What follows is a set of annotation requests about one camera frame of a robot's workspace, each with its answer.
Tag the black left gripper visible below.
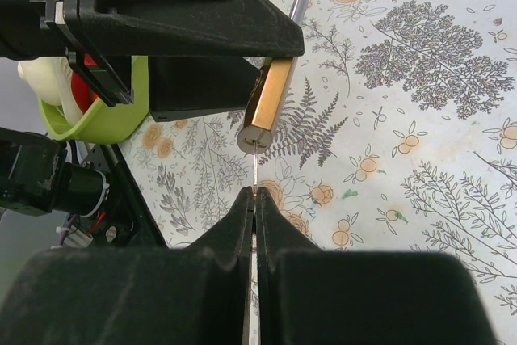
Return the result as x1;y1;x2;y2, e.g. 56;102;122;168
38;0;304;106

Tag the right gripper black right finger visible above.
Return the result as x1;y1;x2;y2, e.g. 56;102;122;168
255;188;496;344

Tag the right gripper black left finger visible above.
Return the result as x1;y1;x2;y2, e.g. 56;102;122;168
1;188;254;344

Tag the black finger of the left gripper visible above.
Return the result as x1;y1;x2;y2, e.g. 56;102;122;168
148;57;259;121

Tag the long shackle brass padlock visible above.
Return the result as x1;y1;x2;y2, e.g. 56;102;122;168
237;0;309;156

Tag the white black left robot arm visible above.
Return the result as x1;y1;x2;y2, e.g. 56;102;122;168
1;0;305;246

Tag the green plastic vegetable tray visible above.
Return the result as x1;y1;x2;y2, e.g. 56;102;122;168
38;56;149;145

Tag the white toy radish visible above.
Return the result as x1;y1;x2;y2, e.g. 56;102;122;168
17;57;83;126

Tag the floral patterned table mat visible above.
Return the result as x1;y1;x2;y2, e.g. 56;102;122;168
121;0;516;344

